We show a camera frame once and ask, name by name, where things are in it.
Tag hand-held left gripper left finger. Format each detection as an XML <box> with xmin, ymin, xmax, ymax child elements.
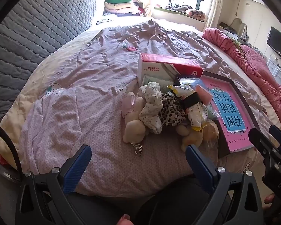
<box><xmin>15</xmin><ymin>145</ymin><xmax>92</xmax><ymax>225</ymax></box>

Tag vanity mirror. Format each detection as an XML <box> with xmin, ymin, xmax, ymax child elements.
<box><xmin>231</xmin><ymin>17</ymin><xmax>249</xmax><ymax>40</ymax></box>

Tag grey quilted headboard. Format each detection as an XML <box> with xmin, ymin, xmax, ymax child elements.
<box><xmin>0</xmin><ymin>0</ymin><xmax>106</xmax><ymax>162</ymax></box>

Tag black cable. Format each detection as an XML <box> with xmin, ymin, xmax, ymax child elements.
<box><xmin>0</xmin><ymin>121</ymin><xmax>22</xmax><ymax>181</ymax></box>

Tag black box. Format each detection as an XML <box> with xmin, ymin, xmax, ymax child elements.
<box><xmin>181</xmin><ymin>92</ymin><xmax>203</xmax><ymax>109</ymax></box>

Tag person's right foot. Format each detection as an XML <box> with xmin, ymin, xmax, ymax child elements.
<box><xmin>264</xmin><ymin>193</ymin><xmax>276</xmax><ymax>204</ymax></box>

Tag lilac printed duvet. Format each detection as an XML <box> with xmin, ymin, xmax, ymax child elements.
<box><xmin>19</xmin><ymin>19</ymin><xmax>272</xmax><ymax>197</ymax></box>

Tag pink quilt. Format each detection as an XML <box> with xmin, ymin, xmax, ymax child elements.
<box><xmin>203</xmin><ymin>28</ymin><xmax>281</xmax><ymax>126</ymax></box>

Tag pink and blue book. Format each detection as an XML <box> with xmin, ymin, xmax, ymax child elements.
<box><xmin>200</xmin><ymin>75</ymin><xmax>255</xmax><ymax>153</ymax></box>

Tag patterned blanket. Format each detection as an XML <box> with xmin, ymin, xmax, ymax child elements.
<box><xmin>163</xmin><ymin>5</ymin><xmax>206</xmax><ymax>21</ymax></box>

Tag green tissue pack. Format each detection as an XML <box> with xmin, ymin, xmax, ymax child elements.
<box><xmin>142</xmin><ymin>74</ymin><xmax>172</xmax><ymax>92</ymax></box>

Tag leopard print scrunchie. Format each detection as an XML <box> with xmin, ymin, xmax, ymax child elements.
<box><xmin>158</xmin><ymin>93</ymin><xmax>188</xmax><ymax>127</ymax></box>

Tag green cloth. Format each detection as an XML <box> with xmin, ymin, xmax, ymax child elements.
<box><xmin>227</xmin><ymin>36</ymin><xmax>245</xmax><ymax>53</ymax></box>

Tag white cabinet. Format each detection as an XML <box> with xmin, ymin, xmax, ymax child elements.
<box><xmin>267</xmin><ymin>57</ymin><xmax>281</xmax><ymax>86</ymax></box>

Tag pale yellow plush toy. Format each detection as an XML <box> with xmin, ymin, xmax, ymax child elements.
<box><xmin>178</xmin><ymin>124</ymin><xmax>204</xmax><ymax>149</ymax></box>

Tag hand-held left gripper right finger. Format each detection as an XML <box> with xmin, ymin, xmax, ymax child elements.
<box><xmin>185</xmin><ymin>145</ymin><xmax>265</xmax><ymax>225</ymax></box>

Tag peach bun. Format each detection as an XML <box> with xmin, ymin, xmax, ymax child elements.
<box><xmin>203</xmin><ymin>119</ymin><xmax>220</xmax><ymax>143</ymax></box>

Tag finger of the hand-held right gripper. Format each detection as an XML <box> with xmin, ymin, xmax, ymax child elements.
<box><xmin>269</xmin><ymin>125</ymin><xmax>281</xmax><ymax>149</ymax></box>
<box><xmin>248</xmin><ymin>128</ymin><xmax>281</xmax><ymax>169</ymax></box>

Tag black television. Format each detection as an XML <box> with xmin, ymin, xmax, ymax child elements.
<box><xmin>267</xmin><ymin>26</ymin><xmax>281</xmax><ymax>66</ymax></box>

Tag stack of folded blankets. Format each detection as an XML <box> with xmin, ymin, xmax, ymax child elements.
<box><xmin>104</xmin><ymin>0</ymin><xmax>144</xmax><ymax>18</ymax></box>

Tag yellow white snack packet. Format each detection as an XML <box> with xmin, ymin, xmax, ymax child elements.
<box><xmin>167</xmin><ymin>84</ymin><xmax>195</xmax><ymax>99</ymax></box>

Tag person's dark trousers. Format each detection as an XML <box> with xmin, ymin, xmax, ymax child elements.
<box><xmin>66</xmin><ymin>176</ymin><xmax>225</xmax><ymax>225</ymax></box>

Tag red tissue box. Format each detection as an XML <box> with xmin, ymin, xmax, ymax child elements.
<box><xmin>138</xmin><ymin>53</ymin><xmax>204</xmax><ymax>86</ymax></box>

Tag dark shallow box tray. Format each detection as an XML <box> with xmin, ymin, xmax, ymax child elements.
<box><xmin>197</xmin><ymin>70</ymin><xmax>260</xmax><ymax>158</ymax></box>

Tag cluttered white dressing table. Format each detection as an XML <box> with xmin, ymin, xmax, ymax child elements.
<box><xmin>219</xmin><ymin>22</ymin><xmax>268</xmax><ymax>57</ymax></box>

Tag cream plush toy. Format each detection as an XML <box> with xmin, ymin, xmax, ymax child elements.
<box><xmin>123</xmin><ymin>118</ymin><xmax>147</xmax><ymax>155</ymax></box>

